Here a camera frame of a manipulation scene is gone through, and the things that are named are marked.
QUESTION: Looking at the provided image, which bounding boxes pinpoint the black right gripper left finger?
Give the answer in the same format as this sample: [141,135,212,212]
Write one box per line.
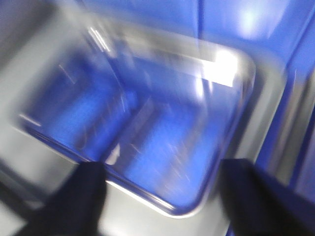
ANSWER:
[0,162,107,236]

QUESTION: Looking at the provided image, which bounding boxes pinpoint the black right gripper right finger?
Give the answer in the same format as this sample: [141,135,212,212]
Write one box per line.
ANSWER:
[220,159,315,236]

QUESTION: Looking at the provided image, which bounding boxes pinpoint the silver metal tray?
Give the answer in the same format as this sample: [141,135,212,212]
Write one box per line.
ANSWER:
[0,0,285,236]

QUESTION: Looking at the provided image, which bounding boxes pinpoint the large blue crate centre back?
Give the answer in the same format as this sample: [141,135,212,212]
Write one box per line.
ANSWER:
[81,0,315,197]

